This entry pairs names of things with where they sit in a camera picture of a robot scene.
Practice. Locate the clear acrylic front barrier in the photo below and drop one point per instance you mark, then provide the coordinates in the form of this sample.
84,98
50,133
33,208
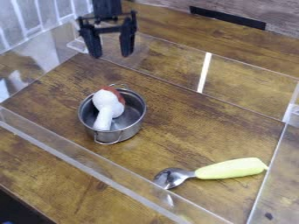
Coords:
168,203

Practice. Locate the silver metal pot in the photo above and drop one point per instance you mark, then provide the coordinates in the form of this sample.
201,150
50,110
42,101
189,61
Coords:
126,125

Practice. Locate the clear acrylic barrier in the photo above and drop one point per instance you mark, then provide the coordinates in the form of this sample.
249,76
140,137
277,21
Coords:
168,203
277,204

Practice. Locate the clear acrylic corner bracket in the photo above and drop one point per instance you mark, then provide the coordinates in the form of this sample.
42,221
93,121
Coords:
78,45

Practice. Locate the white red plush mushroom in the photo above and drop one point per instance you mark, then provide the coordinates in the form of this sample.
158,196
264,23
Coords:
110,104

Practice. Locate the black strip on wall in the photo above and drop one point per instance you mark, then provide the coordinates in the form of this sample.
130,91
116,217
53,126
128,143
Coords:
229,18

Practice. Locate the yellow handled metal spoon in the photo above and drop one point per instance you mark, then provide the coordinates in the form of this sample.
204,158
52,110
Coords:
236,168

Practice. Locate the clear acrylic right barrier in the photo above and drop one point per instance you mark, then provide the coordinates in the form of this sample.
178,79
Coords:
277,204

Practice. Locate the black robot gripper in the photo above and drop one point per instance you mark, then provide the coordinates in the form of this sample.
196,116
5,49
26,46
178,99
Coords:
108,10

